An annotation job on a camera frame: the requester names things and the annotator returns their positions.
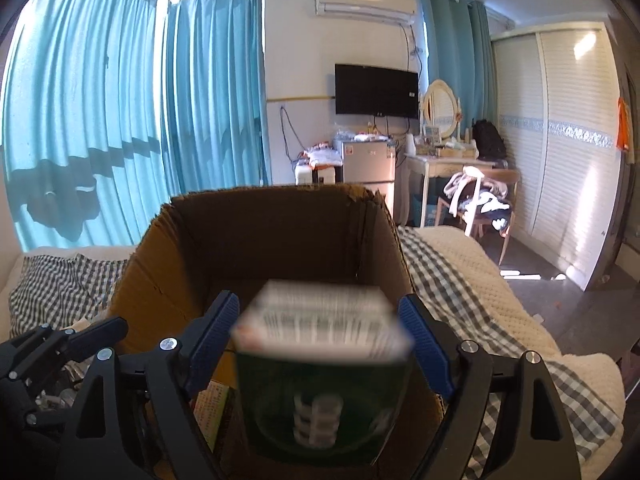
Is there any green white product box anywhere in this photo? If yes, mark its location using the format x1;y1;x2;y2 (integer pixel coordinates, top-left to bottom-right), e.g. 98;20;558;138
231;281;413;467

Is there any checkered bed sheet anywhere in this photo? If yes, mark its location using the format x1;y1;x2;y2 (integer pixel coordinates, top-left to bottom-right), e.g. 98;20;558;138
1;228;625;479

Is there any brown cardboard box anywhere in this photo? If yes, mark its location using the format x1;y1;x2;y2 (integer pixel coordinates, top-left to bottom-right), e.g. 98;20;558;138
108;184;442;479

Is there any large left teal curtain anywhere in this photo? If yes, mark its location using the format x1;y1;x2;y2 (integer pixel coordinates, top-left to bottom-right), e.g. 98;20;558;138
1;0;168;250

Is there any wooden chair with clothes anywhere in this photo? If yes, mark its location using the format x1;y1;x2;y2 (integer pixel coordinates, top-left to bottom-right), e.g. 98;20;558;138
434;166;521;264

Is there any middle teal curtain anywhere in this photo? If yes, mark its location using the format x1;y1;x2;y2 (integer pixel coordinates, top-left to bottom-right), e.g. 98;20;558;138
160;0;271;195

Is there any white dressing table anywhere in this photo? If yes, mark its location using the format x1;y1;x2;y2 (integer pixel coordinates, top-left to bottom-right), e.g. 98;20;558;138
404;155;498;228

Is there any white suitcase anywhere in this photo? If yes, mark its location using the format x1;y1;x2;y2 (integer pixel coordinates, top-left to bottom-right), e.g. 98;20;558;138
294;164;337;185

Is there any black backpack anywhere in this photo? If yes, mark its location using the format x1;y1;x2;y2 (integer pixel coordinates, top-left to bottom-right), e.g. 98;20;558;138
472;119;506;159

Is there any silver mini fridge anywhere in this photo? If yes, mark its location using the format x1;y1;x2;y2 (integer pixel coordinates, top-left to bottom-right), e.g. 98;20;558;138
335;140;396;214

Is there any oval vanity mirror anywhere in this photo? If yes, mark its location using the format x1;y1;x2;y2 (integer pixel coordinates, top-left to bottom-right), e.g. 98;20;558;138
420;79;462;139

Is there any white sliding wardrobe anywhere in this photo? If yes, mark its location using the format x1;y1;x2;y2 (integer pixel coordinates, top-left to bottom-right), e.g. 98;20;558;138
491;22;622;289

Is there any right teal curtain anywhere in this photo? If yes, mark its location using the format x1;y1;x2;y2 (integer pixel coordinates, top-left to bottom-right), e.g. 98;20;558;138
420;0;498;129

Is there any black wall television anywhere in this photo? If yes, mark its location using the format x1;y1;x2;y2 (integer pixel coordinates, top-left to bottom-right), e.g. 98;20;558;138
334;64;419;119

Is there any white wall air conditioner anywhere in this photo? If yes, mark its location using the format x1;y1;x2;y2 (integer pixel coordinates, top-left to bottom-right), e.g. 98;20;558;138
314;0;416;25

